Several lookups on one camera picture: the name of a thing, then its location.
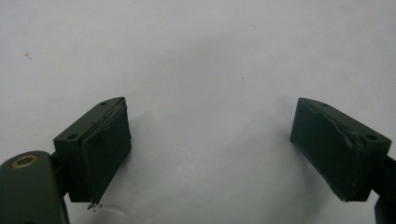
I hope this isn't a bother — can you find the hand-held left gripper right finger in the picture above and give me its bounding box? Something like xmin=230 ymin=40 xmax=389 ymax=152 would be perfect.
xmin=290 ymin=97 xmax=392 ymax=203

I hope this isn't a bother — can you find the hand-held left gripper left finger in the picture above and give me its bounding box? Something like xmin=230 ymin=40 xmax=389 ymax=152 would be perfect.
xmin=53 ymin=96 xmax=133 ymax=205

